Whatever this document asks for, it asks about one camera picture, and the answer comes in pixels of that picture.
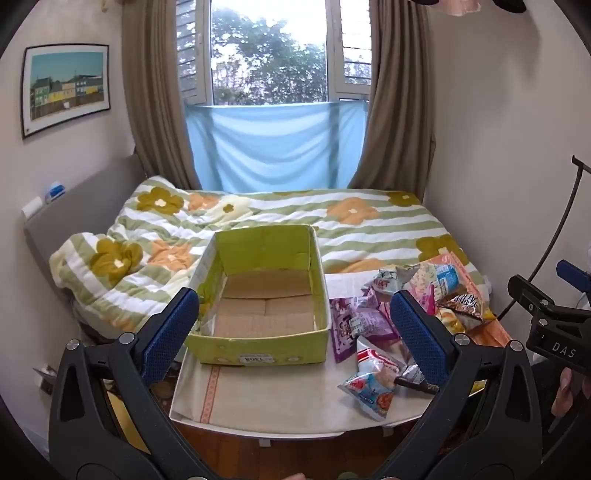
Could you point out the small dark snack packet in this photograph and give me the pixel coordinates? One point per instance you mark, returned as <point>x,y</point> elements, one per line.
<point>412,379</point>

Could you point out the person's right hand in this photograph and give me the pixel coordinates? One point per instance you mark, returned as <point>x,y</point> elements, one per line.
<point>565,384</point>

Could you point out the small white object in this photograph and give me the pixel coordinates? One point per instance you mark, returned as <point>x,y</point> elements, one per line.
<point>32,206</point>

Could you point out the framed picture of houses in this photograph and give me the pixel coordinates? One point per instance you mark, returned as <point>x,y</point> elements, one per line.
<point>64,87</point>

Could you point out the white paper box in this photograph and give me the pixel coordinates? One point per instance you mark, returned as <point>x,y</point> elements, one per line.
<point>45,379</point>

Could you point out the orange patterned mat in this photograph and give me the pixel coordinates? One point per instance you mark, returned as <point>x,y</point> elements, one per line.
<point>496,333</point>

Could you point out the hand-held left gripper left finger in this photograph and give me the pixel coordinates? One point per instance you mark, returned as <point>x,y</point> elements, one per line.
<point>171,332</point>

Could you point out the light blue snack packet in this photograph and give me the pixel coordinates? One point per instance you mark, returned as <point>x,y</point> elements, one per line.
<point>443,277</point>

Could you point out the orange snack packet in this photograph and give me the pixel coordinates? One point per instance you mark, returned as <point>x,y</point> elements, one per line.
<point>450,319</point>

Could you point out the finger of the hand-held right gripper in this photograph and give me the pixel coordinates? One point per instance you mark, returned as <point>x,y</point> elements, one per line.
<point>531,295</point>
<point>572,274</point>

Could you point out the white framed window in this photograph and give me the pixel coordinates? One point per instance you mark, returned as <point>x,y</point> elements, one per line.
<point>268,50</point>

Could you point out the blue and white object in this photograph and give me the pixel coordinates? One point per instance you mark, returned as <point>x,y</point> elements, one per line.
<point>55,191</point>

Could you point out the blue and red snack packet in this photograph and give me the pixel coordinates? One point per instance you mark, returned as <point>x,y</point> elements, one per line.
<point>369,397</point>

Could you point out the light blue cloth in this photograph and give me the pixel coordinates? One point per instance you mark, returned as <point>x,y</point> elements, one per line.
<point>277,147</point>

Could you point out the dark brown chips packet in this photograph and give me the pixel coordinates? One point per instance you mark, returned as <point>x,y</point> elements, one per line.
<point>466,304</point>

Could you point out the pink hanging cloth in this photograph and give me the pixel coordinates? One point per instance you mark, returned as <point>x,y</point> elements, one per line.
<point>459,5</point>

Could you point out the red and white snack packet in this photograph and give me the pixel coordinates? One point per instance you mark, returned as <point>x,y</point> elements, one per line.
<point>374,360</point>

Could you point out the pink and white snack packet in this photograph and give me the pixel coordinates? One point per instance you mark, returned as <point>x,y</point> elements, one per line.
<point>427,300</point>

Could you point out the grey-blue snack packet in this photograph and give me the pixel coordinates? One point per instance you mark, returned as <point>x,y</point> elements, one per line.
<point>383,279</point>

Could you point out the grey headboard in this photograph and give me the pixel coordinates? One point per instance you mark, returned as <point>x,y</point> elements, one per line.
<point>92,198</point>

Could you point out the floral striped quilt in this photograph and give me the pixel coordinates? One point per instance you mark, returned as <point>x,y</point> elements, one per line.
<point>360,235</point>

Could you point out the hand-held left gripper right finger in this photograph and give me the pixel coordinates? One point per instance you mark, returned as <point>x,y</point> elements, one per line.
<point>420,332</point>

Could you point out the green cardboard box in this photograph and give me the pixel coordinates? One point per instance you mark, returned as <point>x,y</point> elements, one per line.
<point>258,342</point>

